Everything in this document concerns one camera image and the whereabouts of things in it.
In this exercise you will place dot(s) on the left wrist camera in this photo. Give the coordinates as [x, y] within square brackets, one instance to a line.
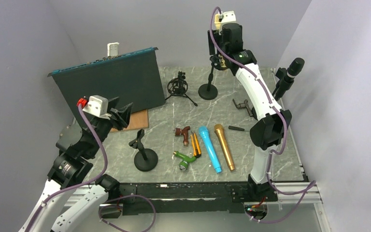
[95, 105]

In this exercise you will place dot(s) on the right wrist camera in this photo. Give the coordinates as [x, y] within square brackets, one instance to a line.
[227, 17]

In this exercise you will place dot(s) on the cream microphone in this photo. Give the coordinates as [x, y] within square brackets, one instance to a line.
[217, 26]

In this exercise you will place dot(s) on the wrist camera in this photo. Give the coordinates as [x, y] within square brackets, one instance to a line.
[227, 17]
[95, 105]

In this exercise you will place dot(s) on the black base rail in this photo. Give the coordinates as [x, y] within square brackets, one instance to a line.
[186, 197]

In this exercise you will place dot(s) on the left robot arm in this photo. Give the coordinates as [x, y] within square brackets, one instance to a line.
[77, 145]

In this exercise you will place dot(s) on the white bracket behind rack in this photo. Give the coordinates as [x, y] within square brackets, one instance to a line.
[112, 49]

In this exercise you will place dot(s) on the green handle tool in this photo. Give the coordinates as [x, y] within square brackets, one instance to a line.
[185, 160]

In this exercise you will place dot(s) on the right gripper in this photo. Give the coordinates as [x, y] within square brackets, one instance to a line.
[217, 36]

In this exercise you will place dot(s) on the black clip mic stand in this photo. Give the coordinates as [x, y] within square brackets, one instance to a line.
[284, 83]

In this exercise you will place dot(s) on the blue microphone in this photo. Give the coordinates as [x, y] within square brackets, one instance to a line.
[204, 133]

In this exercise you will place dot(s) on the wooden board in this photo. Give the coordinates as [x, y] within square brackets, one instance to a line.
[138, 120]

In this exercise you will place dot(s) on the black microphone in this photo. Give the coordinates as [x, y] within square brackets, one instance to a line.
[295, 68]

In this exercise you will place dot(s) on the black shock mount stand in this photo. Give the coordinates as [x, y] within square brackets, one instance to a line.
[208, 91]

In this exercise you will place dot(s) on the black round base stand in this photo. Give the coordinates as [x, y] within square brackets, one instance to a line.
[145, 159]

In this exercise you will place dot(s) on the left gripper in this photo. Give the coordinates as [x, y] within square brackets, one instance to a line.
[123, 114]

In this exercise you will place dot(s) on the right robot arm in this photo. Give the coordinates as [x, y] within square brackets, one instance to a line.
[269, 134]

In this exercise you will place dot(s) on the gold brown microphone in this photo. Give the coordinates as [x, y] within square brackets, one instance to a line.
[220, 133]

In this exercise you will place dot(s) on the black tripod shock mount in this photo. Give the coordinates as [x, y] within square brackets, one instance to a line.
[178, 87]

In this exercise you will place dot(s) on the dark teal rack unit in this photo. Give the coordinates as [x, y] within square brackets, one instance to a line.
[132, 77]

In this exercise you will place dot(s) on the brown wooden handle tool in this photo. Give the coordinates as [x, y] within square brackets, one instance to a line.
[183, 132]

